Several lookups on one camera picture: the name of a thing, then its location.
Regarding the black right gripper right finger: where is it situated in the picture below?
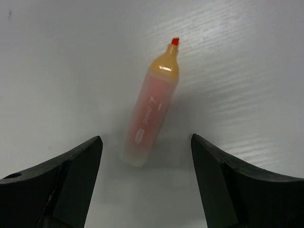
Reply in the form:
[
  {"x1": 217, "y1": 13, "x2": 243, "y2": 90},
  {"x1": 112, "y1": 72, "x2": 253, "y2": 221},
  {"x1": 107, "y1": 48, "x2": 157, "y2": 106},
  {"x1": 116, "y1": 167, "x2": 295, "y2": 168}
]
[{"x1": 191, "y1": 134, "x2": 304, "y2": 228}]

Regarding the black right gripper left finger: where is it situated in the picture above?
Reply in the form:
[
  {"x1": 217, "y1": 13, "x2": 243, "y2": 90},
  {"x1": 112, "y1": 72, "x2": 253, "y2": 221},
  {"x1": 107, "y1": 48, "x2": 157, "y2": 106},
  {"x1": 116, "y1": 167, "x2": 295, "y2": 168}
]
[{"x1": 0, "y1": 136, "x2": 103, "y2": 228}]

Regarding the pink highlighter body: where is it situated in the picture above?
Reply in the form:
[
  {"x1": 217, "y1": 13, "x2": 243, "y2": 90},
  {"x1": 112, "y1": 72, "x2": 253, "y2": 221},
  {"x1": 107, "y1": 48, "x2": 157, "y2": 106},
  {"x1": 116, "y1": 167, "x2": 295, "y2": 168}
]
[{"x1": 120, "y1": 38, "x2": 180, "y2": 167}]

